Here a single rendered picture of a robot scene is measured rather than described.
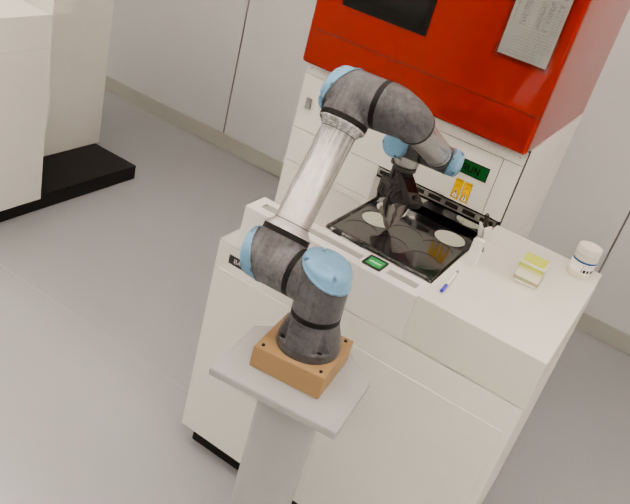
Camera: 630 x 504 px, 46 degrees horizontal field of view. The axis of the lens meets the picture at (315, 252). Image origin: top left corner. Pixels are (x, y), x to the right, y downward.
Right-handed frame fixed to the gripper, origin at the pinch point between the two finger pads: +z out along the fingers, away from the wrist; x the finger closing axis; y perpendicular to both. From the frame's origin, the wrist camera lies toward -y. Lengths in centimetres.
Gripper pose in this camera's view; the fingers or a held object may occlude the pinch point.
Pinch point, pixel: (389, 226)
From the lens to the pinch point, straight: 227.8
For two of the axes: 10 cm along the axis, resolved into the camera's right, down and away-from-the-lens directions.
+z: -2.4, 8.4, 4.9
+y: -4.1, -5.4, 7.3
